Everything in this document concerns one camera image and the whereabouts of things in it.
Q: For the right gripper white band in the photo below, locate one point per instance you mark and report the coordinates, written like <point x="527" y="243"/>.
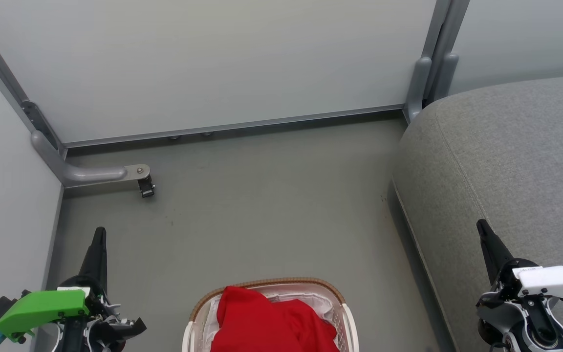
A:
<point x="555" y="283"/>

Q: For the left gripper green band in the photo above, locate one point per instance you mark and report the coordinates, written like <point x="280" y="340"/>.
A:
<point x="42" y="308"/>

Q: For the red garment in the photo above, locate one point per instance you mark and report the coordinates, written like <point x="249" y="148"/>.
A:
<point x="262" y="322"/>

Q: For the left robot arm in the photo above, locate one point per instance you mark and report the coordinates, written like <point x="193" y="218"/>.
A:
<point x="72" y="342"/>

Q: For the grey fabric sofa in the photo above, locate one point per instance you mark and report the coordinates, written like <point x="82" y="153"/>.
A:
<point x="506" y="161"/>

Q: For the grey partition foot long curved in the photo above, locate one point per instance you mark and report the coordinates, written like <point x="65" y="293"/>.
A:
<point x="91" y="174"/>

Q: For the black caster wheel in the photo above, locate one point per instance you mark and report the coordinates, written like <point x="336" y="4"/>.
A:
<point x="146" y="188"/>

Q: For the white laundry basket brown rim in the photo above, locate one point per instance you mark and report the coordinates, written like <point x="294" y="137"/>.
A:
<point x="349" y="325"/>

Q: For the white basket liner cloth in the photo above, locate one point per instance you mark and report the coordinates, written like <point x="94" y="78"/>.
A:
<point x="320" y="300"/>

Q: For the grey partition foot short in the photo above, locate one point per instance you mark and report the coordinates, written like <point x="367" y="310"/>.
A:
<point x="417" y="88"/>
<point x="447" y="73"/>

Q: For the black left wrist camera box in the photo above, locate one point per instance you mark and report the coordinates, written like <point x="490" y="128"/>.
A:
<point x="0" y="308"/>

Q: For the grey partition post with bracket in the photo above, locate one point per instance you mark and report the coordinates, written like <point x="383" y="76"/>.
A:
<point x="37" y="120"/>

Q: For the grey metal partition rail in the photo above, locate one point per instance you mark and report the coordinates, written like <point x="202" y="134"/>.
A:
<point x="237" y="125"/>

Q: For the grey double partition post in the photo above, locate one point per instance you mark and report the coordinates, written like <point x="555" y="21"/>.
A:
<point x="445" y="24"/>

